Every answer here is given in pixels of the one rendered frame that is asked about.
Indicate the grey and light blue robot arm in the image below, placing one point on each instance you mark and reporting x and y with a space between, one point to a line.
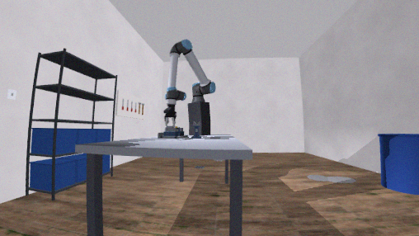
199 89

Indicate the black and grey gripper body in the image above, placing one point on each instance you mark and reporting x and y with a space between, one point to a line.
170 114

